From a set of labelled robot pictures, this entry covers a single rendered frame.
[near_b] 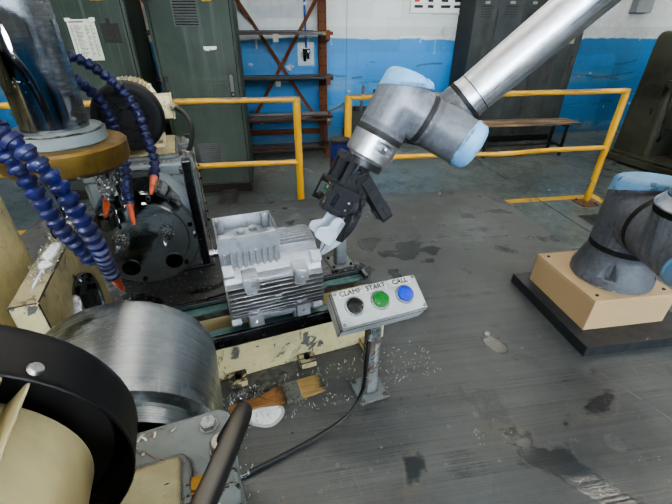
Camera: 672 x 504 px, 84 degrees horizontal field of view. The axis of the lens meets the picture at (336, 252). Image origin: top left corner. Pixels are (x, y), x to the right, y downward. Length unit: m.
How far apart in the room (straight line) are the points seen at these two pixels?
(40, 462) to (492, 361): 0.90
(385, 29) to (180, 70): 3.04
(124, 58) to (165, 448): 3.76
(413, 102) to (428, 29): 5.41
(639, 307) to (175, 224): 1.17
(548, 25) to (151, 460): 0.88
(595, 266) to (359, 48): 5.05
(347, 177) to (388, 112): 0.13
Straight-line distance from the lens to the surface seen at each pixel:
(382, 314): 0.67
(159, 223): 1.00
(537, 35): 0.88
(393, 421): 0.84
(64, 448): 0.26
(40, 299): 0.70
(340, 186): 0.71
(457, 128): 0.72
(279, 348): 0.90
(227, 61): 3.83
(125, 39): 3.99
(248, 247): 0.75
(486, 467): 0.83
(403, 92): 0.70
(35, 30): 0.68
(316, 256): 0.77
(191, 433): 0.41
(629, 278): 1.16
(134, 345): 0.52
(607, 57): 7.63
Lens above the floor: 1.49
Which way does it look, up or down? 31 degrees down
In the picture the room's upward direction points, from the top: straight up
